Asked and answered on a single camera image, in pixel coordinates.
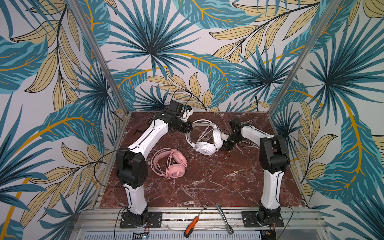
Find orange handle screwdriver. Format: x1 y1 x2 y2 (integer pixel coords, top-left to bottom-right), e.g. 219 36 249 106
183 202 208 238

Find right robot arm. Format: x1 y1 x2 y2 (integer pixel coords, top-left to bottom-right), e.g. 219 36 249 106
221 119 290 227

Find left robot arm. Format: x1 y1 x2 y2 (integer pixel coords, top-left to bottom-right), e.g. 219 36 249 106
116 101 193 228

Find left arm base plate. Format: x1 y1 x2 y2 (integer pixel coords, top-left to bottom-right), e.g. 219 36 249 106
120 211 163 229

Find pink cat-ear headphones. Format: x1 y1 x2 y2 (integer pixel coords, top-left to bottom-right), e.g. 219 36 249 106
151 148 188 179

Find aluminium frame rail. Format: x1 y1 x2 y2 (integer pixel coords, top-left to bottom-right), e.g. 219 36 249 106
68 206 331 232

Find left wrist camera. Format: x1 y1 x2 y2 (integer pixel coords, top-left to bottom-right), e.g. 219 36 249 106
181 105 194 122

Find white headphones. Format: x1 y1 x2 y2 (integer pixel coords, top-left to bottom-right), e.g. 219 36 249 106
186 119 224 156

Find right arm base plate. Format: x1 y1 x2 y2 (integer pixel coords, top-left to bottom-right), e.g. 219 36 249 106
241 211 285 228

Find metal pliers tool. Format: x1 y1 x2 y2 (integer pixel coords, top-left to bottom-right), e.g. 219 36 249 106
215 203 234 235

